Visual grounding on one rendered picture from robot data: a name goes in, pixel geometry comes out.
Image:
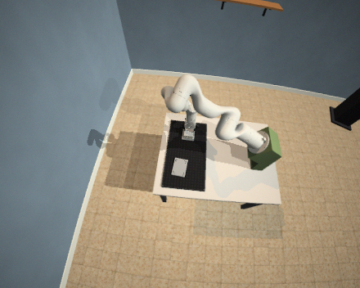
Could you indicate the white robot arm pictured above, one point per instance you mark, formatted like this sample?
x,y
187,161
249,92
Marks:
x,y
227,128

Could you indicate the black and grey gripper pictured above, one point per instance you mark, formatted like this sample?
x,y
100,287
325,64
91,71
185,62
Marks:
x,y
190,126

